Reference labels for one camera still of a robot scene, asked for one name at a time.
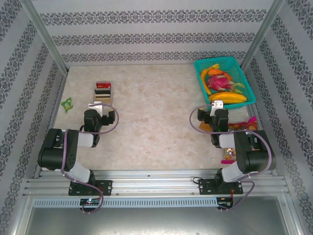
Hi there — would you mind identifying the clear acrylic card stand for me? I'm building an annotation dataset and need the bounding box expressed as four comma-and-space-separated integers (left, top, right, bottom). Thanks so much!
92, 82, 116, 106

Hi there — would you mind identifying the orange leather card holder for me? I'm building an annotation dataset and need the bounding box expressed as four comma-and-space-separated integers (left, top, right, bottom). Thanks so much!
198, 121, 213, 133

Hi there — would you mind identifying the yellow banana bunch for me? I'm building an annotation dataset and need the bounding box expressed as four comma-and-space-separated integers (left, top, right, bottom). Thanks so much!
208, 91, 247, 105

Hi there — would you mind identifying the colourful candy bag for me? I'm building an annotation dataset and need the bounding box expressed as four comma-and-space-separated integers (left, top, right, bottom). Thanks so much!
221, 116, 259, 165

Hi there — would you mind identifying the green candy wrapper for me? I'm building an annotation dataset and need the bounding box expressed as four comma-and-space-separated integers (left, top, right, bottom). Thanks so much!
61, 97, 74, 114

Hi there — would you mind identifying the pink dragon fruit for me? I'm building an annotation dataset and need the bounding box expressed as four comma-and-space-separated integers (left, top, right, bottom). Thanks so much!
207, 74, 245, 93

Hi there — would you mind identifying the single yellow banana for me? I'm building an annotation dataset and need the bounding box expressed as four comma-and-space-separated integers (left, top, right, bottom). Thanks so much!
200, 63, 220, 95

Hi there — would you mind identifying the orange fruit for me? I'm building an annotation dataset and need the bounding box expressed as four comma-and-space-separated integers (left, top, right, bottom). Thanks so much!
207, 68, 230, 77

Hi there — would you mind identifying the teal plastic basket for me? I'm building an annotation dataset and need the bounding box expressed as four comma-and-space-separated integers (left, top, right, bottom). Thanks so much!
194, 56, 257, 112

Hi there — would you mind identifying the left controller board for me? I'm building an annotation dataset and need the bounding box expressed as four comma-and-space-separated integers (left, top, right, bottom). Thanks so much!
80, 198, 101, 206

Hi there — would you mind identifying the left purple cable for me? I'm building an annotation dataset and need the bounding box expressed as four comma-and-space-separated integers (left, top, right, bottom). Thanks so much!
60, 103, 120, 214

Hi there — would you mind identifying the purple cable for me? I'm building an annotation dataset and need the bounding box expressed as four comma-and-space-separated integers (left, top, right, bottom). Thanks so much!
60, 103, 120, 214
190, 102, 273, 212

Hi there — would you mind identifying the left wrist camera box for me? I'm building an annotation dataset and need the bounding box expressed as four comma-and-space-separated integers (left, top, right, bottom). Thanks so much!
88, 101, 106, 116

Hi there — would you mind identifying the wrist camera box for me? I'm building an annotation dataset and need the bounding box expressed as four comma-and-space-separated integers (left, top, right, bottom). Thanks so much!
210, 99, 225, 116
88, 101, 106, 116

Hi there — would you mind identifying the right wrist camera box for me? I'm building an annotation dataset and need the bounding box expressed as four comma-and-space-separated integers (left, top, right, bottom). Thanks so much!
210, 99, 225, 116

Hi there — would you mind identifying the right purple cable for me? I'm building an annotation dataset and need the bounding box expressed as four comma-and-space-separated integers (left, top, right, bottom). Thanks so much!
190, 102, 273, 212

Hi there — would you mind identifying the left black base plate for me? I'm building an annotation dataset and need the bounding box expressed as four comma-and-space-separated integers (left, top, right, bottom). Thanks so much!
68, 180, 113, 196

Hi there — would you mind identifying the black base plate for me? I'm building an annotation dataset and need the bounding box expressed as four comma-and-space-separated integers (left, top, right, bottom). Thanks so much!
68, 180, 113, 196
198, 178, 244, 196

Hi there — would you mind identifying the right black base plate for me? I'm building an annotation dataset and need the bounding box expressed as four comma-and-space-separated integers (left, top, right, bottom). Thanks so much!
198, 178, 244, 196

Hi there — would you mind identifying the aluminium mounting rail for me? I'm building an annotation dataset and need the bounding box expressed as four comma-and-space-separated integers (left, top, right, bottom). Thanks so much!
23, 170, 291, 197

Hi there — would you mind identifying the slotted grey cable duct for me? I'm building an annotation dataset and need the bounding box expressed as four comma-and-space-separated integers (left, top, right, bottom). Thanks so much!
33, 197, 218, 208

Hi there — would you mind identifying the right aluminium frame post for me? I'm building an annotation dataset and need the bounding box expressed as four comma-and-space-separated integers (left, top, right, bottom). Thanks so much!
239, 0, 286, 70

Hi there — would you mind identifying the aluminium frame post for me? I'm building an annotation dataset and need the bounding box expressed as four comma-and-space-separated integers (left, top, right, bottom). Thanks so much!
239, 0, 286, 70
21, 0, 69, 74

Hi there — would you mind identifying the left aluminium frame post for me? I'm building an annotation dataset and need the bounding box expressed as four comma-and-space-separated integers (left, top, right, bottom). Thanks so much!
21, 0, 69, 74

